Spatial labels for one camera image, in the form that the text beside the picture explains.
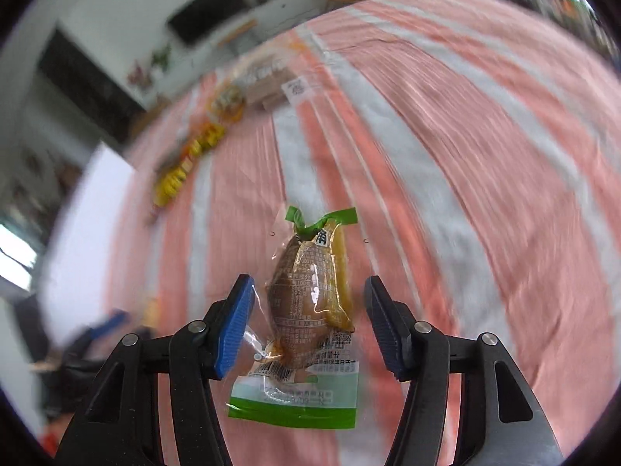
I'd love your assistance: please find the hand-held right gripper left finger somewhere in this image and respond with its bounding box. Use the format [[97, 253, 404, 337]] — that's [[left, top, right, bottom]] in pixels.
[[57, 274, 256, 466]]

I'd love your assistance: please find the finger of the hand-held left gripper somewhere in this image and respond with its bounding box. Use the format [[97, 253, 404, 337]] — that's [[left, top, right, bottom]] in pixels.
[[78, 309, 130, 351]]

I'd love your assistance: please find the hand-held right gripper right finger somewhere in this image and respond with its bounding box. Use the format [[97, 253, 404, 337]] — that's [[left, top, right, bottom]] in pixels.
[[364, 276, 564, 466]]

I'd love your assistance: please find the green-edged braised egg packet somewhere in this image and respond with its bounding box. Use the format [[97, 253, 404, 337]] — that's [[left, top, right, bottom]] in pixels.
[[227, 206, 361, 430]]

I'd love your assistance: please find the group of snack packets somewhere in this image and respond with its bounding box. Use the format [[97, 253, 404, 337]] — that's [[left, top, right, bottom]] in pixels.
[[146, 53, 322, 224]]

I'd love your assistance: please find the white bed sheet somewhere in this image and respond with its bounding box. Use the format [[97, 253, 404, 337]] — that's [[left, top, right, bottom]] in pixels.
[[41, 143, 137, 350]]

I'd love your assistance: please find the dark doorway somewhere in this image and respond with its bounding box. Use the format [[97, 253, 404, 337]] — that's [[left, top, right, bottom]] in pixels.
[[38, 26, 147, 144]]

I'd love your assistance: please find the red flower decoration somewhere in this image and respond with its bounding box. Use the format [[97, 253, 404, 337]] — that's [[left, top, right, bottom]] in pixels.
[[127, 45, 173, 89]]

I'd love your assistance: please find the white television cabinet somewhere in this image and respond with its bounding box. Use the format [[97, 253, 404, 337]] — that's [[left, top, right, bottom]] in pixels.
[[127, 0, 331, 108]]

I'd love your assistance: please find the orange flat item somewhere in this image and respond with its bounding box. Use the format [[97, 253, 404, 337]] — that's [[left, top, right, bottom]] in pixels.
[[216, 19, 258, 47]]

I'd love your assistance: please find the black television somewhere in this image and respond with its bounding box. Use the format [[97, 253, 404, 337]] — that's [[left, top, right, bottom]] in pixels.
[[167, 0, 246, 45]]

